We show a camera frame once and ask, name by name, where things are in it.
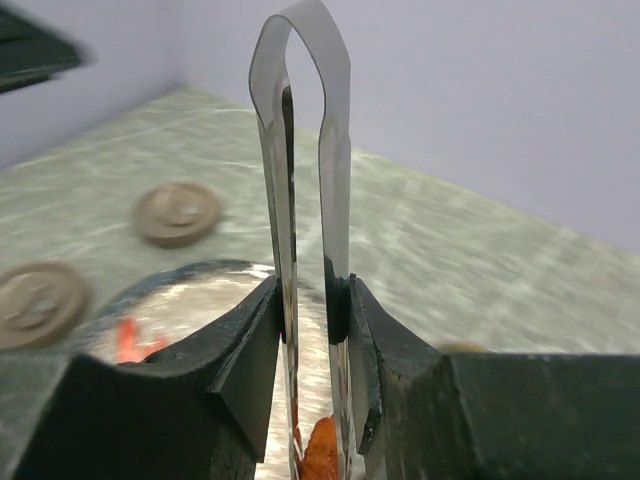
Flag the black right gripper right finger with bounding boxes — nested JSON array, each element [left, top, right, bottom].
[[349, 278, 639, 479]]

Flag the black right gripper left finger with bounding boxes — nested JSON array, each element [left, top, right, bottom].
[[1, 278, 279, 479]]

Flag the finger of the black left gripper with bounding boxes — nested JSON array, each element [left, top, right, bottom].
[[1, 9, 91, 94]]

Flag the orange salmon slice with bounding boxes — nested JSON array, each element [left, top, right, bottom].
[[298, 416, 338, 480]]

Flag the brown round lid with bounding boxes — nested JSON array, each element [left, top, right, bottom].
[[1, 262, 91, 350], [131, 182, 222, 249]]

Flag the silver metal tongs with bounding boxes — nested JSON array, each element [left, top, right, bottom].
[[249, 1, 355, 479]]

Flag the orange shrimp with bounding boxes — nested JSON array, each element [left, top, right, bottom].
[[116, 317, 169, 364]]

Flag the round lunch container far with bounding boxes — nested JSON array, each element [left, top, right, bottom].
[[435, 342, 491, 354]]

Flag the speckled ceramic plate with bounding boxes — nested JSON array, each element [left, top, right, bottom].
[[74, 258, 341, 480]]

